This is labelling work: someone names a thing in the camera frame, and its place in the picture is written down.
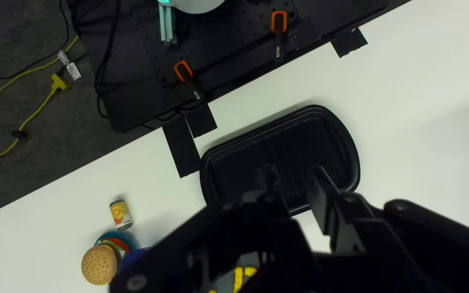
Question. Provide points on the black baking tray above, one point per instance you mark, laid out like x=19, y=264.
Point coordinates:
x=288, y=146

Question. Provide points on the small teal toy plate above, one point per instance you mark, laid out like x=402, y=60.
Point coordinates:
x=117, y=238

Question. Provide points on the aluminium extrusion rail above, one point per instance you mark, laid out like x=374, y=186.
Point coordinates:
x=166, y=24

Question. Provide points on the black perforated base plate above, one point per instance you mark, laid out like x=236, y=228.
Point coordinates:
x=234, y=37

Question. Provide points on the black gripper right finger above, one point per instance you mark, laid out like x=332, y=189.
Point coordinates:
x=333, y=212

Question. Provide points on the black table edge bracket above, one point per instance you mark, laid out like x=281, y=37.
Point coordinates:
x=348, y=42
x=185, y=140

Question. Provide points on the toy hamburger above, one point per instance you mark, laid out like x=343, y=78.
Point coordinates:
x=99, y=264

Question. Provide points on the yellow toy fry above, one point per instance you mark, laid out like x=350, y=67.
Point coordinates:
x=239, y=277
x=250, y=270

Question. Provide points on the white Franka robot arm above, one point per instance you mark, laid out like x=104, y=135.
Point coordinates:
x=195, y=3

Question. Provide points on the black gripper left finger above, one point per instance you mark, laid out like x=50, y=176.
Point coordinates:
x=268, y=187

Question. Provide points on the small toy food can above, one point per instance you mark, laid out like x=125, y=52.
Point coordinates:
x=120, y=213

